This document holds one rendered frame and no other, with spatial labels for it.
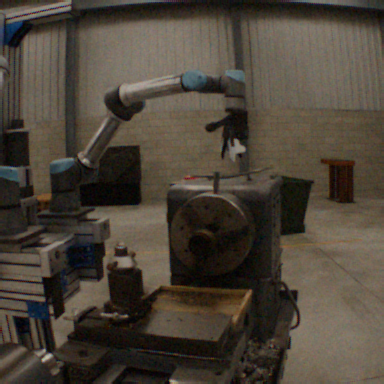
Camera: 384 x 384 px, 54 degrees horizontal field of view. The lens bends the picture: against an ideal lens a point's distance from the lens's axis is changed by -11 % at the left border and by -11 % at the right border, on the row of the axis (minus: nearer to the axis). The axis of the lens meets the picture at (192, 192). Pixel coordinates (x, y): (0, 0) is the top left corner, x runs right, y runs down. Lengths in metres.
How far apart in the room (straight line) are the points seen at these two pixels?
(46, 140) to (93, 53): 2.89
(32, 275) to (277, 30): 11.55
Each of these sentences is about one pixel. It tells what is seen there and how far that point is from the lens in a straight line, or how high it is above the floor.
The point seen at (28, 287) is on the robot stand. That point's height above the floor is 0.98.
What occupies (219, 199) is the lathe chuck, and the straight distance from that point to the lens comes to 1.55.
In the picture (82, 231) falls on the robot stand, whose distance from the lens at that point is 1.82.
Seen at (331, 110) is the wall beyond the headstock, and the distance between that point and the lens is 12.37.
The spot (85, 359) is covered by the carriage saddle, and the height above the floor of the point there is 0.91.
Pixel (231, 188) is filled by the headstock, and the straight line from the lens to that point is 1.72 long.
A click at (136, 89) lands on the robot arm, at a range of 1.62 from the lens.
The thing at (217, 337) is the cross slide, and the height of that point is 0.97.
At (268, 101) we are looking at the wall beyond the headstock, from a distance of 11.95.
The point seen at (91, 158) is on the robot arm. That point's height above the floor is 1.39.
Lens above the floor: 1.42
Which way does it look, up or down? 6 degrees down
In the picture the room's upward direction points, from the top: 2 degrees counter-clockwise
